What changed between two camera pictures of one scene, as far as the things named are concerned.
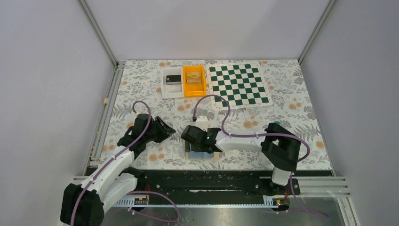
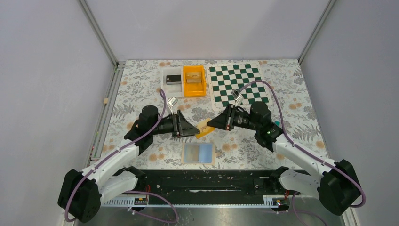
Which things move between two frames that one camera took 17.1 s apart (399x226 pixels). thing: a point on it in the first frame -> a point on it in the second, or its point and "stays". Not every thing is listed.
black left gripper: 158,129 -> 179,124
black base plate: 187,183 stays
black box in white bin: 173,79 stays
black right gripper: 193,137 -> 229,117
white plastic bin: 172,91 stays
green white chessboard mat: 243,84 stays
